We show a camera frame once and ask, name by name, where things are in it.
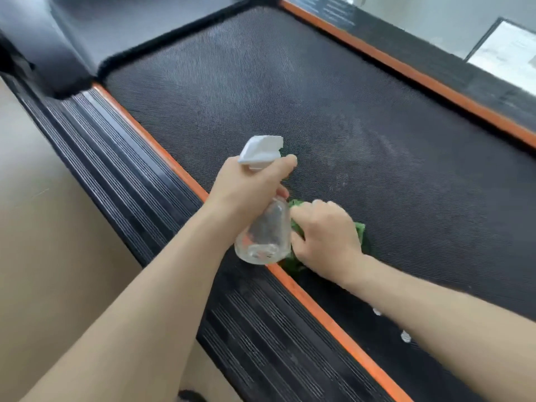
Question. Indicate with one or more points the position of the person's right hand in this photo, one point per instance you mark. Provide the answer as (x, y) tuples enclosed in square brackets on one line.
[(331, 242)]

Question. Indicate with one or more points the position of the clear spray bottle white trigger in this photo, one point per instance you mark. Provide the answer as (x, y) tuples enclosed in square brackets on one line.
[(264, 242)]

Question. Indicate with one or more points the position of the black left slipper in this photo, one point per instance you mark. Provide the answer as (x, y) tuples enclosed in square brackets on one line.
[(190, 396)]

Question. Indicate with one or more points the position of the person's left forearm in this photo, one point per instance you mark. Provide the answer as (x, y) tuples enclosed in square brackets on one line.
[(138, 322)]

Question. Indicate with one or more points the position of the black-framed low window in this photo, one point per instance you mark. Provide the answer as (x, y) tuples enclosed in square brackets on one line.
[(506, 54)]

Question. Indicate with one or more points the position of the black orange-striped treadmill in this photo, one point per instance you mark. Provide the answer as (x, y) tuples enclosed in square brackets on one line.
[(335, 121)]

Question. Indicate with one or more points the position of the green cloth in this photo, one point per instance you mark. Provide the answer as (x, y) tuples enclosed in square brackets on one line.
[(293, 263)]

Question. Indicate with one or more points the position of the person's left hand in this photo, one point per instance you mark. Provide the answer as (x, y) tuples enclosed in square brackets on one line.
[(238, 200)]

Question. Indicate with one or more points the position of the person's right forearm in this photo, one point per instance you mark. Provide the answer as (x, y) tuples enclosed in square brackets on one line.
[(452, 330)]

